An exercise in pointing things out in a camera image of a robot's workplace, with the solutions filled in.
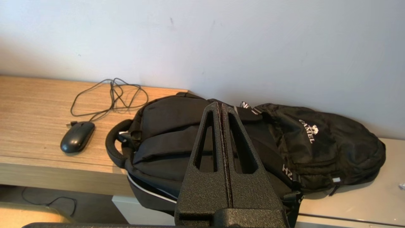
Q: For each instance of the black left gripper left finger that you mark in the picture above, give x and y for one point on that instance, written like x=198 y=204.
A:
x=202 y=190

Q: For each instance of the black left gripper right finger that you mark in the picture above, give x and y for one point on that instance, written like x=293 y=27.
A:
x=253 y=190

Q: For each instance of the black backpack with grey stripes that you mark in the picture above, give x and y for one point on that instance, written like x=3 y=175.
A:
x=164 y=126

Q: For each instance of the black Camel logo backpack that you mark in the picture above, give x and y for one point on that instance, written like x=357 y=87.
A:
x=341 y=142

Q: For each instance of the black computer mouse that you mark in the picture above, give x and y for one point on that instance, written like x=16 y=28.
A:
x=77 y=137

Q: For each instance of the tan wooden chair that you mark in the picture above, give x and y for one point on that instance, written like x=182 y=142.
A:
x=25 y=217

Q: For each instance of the light wooden desk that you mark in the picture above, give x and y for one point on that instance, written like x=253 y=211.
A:
x=31 y=110

